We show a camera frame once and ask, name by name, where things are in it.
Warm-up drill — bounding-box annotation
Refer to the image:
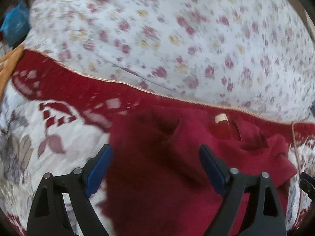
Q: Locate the blue plastic bag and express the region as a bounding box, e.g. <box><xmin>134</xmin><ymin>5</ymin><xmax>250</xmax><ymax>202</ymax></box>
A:
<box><xmin>0</xmin><ymin>0</ymin><xmax>31</xmax><ymax>47</ymax></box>

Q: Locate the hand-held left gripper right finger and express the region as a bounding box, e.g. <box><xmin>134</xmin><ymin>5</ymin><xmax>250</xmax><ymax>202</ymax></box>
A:
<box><xmin>199</xmin><ymin>145</ymin><xmax>287</xmax><ymax>236</ymax></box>

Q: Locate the floral bed sheet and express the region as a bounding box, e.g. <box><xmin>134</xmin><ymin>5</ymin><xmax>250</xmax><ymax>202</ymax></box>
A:
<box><xmin>25</xmin><ymin>0</ymin><xmax>315</xmax><ymax>126</ymax></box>

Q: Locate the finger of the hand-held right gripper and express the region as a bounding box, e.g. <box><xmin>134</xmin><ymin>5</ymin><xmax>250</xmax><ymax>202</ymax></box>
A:
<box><xmin>299</xmin><ymin>171</ymin><xmax>315</xmax><ymax>196</ymax></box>

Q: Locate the red and white plush blanket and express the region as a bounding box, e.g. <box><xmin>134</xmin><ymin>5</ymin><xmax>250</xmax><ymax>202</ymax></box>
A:
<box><xmin>0</xmin><ymin>49</ymin><xmax>315</xmax><ymax>236</ymax></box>

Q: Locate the dark red knit garment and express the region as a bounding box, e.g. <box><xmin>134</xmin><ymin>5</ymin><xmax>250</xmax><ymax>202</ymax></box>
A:
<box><xmin>100</xmin><ymin>103</ymin><xmax>298</xmax><ymax>236</ymax></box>

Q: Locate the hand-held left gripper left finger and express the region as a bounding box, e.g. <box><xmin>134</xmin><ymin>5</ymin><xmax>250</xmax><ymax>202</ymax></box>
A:
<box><xmin>27</xmin><ymin>144</ymin><xmax>114</xmax><ymax>236</ymax></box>

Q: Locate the orange patterned cloth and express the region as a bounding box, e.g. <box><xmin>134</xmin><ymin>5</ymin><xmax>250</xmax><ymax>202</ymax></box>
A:
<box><xmin>0</xmin><ymin>45</ymin><xmax>25</xmax><ymax>99</ymax></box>

